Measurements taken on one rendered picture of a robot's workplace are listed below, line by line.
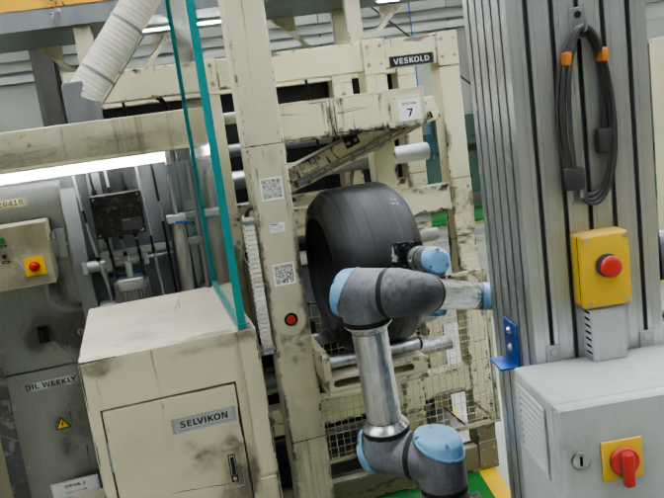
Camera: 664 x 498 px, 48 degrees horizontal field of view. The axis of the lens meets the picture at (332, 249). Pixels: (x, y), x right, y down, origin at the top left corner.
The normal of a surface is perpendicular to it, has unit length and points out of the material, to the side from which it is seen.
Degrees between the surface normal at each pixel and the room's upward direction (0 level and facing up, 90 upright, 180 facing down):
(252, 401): 90
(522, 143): 90
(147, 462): 90
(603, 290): 90
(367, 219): 47
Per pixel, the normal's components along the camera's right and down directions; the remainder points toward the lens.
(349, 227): -0.14, -0.44
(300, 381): 0.26, 0.15
